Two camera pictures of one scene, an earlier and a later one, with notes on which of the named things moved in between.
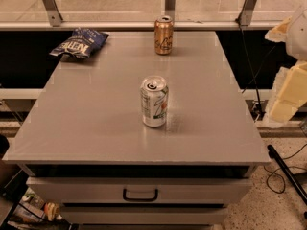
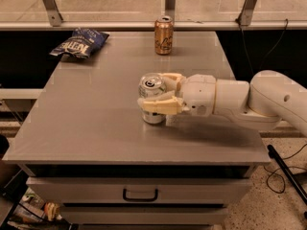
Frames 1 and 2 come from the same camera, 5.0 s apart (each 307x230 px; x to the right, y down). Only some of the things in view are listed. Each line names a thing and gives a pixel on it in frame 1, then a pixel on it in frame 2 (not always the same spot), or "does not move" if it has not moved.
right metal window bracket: (246, 15) does not move
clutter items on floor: (34, 213) does not move
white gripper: (297, 37) to (199, 92)
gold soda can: (164, 35) does not move
